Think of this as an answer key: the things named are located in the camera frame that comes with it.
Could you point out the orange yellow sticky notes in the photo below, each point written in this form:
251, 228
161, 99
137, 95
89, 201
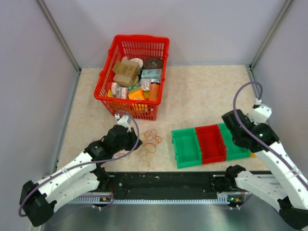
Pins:
136, 94

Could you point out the green plastic bin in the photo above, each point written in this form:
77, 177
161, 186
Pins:
233, 151
187, 148

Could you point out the orange bottle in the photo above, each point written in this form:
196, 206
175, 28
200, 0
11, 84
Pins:
154, 91

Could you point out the right green plastic bin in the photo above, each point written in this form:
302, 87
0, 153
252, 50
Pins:
233, 151

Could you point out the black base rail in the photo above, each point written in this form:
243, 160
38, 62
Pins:
170, 185

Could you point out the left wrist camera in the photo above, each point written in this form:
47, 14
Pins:
124, 121

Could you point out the white tissue pack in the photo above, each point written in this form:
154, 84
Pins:
119, 154

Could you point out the teal snack box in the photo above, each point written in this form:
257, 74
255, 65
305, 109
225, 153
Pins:
151, 73

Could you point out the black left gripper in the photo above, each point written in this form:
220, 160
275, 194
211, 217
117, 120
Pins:
134, 138

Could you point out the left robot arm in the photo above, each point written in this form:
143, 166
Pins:
40, 200

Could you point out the small brown cardboard box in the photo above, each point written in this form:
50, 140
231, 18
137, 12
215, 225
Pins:
124, 81

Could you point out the left green plastic bin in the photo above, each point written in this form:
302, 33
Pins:
187, 148

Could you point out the silver foil snack pack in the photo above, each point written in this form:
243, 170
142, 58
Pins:
146, 83

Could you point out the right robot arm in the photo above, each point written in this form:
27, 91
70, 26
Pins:
290, 198

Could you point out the pink wrapped snack pack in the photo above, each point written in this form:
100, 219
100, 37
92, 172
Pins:
118, 91

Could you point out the red plastic shopping basket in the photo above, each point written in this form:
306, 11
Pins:
132, 46

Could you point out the red plastic bin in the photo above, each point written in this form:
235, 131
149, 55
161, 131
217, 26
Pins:
211, 143

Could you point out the white round plate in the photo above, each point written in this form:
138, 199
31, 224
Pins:
136, 60

